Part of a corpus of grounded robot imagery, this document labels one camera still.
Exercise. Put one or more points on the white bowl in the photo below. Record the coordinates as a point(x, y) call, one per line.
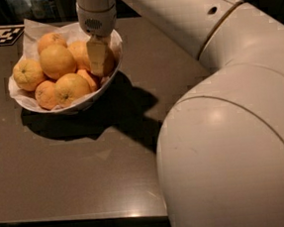
point(81, 106)

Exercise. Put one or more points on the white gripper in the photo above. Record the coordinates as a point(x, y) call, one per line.
point(96, 22)

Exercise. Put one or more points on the left yellowish orange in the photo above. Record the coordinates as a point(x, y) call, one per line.
point(28, 74)

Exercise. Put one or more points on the large centre orange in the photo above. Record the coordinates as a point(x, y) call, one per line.
point(56, 61)

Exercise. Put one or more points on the front left small orange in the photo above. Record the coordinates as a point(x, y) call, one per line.
point(45, 94)

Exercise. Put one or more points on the orange wedged low right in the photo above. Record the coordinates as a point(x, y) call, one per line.
point(93, 80)

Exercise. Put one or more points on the black white fiducial marker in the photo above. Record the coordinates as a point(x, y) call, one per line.
point(9, 35)

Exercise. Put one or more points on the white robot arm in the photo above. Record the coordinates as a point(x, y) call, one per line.
point(220, 152)

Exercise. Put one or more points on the white paper liner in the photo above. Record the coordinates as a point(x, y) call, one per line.
point(32, 34)

